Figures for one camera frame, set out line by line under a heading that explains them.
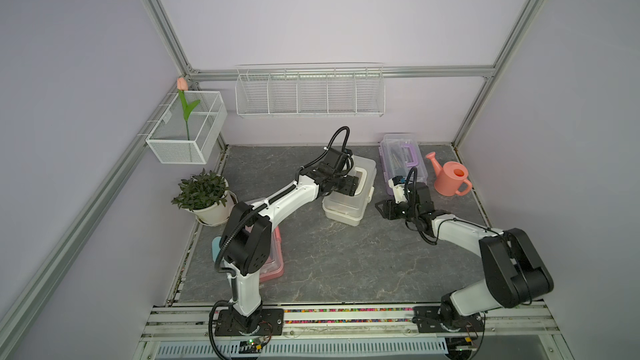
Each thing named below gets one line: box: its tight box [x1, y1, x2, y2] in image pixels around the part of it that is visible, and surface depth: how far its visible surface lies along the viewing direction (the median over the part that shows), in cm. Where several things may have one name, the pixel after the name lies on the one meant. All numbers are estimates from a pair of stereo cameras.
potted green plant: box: [170, 168, 231, 226], surface depth 84 cm
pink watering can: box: [425, 151, 473, 196], surface depth 99 cm
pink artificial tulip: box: [176, 76, 201, 141], surface depth 86 cm
